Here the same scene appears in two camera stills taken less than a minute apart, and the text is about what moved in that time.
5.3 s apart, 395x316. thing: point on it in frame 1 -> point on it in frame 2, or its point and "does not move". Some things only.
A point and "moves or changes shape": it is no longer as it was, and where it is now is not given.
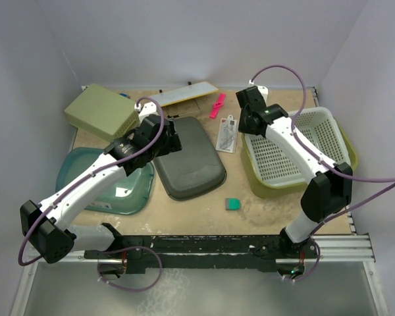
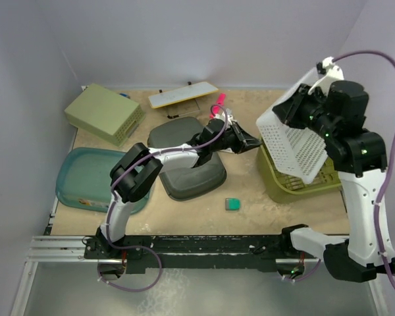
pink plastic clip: [216, 105] does not move
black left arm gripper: [171, 143] -> [243, 141]
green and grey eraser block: [233, 204] does not move
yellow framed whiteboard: [184, 93] does not move
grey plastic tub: [193, 168] does not move
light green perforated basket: [103, 112] does not move
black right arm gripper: [243, 128] -> [289, 110]
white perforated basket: [281, 157] moves or changes shape
